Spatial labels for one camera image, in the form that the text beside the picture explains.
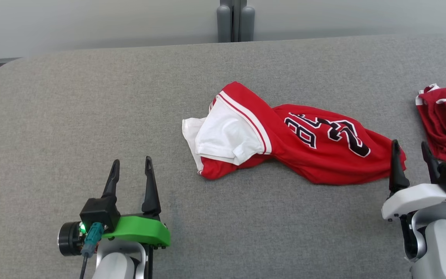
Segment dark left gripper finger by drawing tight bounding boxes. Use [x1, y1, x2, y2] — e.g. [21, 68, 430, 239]
[142, 156, 161, 217]
[101, 159, 120, 200]

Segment grey partition post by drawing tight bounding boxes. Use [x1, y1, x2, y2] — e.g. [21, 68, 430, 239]
[216, 0, 256, 43]

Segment black left cable teal plug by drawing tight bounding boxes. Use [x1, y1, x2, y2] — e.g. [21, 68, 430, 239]
[79, 222, 105, 279]

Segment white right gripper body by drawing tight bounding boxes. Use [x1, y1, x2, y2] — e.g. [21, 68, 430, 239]
[381, 183, 446, 221]

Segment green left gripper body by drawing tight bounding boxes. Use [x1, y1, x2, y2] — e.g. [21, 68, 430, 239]
[58, 215, 171, 256]

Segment red jersey white sleeves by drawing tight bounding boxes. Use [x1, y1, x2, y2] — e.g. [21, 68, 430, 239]
[182, 81, 407, 186]

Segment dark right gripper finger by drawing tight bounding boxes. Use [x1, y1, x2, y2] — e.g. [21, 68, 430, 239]
[389, 139, 410, 194]
[421, 141, 440, 183]

